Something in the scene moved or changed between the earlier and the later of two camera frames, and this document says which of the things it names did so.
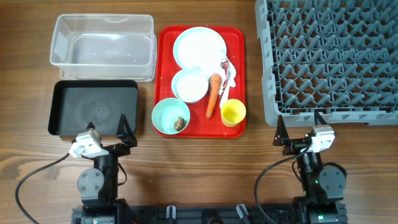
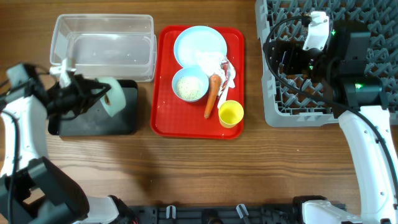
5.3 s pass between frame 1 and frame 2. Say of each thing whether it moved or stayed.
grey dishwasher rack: stayed
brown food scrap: moved
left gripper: moved
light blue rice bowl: stayed
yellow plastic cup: stayed
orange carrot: stayed
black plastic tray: stayed
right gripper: moved
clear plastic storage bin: stayed
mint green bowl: moved
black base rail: stayed
